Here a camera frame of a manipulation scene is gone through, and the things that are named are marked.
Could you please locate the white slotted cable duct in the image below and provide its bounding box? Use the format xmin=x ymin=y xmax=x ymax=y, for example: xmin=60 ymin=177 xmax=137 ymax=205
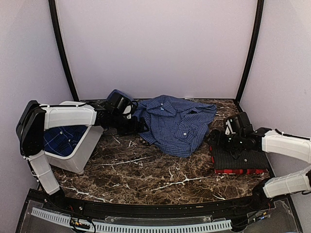
xmin=31 ymin=207 xmax=232 ymax=233

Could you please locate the white plastic bin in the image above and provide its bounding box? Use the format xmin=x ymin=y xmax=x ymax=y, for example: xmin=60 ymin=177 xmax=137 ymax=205
xmin=45 ymin=110 xmax=104 ymax=174

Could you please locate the blue checked long sleeve shirt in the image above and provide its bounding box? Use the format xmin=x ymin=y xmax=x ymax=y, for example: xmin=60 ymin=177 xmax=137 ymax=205
xmin=106 ymin=89 xmax=218 ymax=158

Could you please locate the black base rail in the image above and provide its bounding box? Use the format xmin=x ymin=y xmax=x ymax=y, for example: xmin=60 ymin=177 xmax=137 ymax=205
xmin=16 ymin=189 xmax=303 ymax=233

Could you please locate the folded black striped shirt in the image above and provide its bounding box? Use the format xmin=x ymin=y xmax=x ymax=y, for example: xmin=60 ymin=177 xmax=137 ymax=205
xmin=210 ymin=147 xmax=269 ymax=170

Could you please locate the right black frame post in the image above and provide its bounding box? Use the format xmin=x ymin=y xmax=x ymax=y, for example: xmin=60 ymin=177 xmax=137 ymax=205
xmin=234 ymin=0 xmax=264 ymax=106

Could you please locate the dark blue plaid shirt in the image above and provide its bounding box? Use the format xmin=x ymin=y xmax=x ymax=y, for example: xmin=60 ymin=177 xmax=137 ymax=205
xmin=44 ymin=125 xmax=87 ymax=157

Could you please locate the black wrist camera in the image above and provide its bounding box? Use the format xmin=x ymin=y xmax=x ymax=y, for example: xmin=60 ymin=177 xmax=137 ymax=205
xmin=108 ymin=93 xmax=138 ymax=117
xmin=224 ymin=112 xmax=254 ymax=137

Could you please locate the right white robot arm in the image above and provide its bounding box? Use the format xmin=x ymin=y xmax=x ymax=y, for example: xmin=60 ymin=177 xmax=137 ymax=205
xmin=207 ymin=127 xmax=311 ymax=211

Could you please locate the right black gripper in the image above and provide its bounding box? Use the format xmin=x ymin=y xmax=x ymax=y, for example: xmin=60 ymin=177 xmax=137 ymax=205
xmin=205 ymin=129 xmax=244 ymax=154

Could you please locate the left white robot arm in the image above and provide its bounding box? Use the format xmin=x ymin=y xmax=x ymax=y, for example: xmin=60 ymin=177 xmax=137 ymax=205
xmin=16 ymin=100 xmax=149 ymax=212

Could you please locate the left black frame post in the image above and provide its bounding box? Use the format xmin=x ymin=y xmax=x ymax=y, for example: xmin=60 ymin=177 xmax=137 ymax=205
xmin=48 ymin=0 xmax=79 ymax=101

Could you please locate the black frame post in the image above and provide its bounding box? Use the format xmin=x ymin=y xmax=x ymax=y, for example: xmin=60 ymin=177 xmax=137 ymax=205
xmin=234 ymin=0 xmax=264 ymax=106
xmin=48 ymin=0 xmax=79 ymax=101

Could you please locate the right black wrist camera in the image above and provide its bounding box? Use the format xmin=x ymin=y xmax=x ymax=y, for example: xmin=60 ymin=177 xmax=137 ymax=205
xmin=224 ymin=112 xmax=254 ymax=137

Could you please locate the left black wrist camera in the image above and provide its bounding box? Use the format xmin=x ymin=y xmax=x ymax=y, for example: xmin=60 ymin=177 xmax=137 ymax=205
xmin=108 ymin=93 xmax=138 ymax=117

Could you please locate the folded red plaid shirt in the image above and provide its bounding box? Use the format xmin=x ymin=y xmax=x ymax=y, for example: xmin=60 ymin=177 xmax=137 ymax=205
xmin=212 ymin=156 xmax=268 ymax=175

